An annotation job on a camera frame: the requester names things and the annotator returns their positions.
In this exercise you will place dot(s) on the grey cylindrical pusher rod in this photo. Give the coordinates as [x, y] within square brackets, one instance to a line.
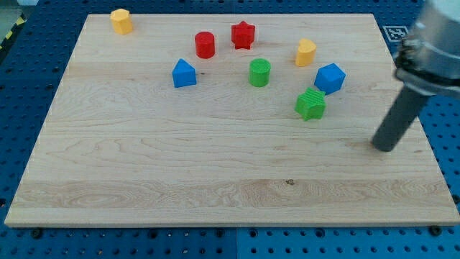
[405, 108]

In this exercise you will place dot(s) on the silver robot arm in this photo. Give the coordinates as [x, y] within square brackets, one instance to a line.
[427, 62]

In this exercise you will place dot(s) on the blue cube block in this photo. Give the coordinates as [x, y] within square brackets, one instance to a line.
[329, 78]

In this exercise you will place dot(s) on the green star block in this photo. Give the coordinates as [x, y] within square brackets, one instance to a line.
[311, 104]

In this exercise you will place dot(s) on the red star block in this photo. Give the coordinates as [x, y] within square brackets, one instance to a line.
[242, 35]

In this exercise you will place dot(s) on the white fiducial marker tag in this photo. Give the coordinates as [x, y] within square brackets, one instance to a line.
[395, 33]

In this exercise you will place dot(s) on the yellow half-round block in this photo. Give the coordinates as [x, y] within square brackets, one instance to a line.
[306, 52]

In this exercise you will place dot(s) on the green cylinder block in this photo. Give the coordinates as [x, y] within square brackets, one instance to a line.
[259, 72]

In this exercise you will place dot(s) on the red cylinder block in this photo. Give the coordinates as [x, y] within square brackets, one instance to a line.
[205, 45]

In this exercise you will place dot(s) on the blue pentagon house block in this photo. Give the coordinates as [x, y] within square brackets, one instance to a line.
[183, 74]

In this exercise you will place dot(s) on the wooden board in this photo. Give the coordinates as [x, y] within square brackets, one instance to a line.
[122, 147]

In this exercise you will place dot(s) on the yellow hexagon block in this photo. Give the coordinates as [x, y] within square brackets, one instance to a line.
[121, 21]

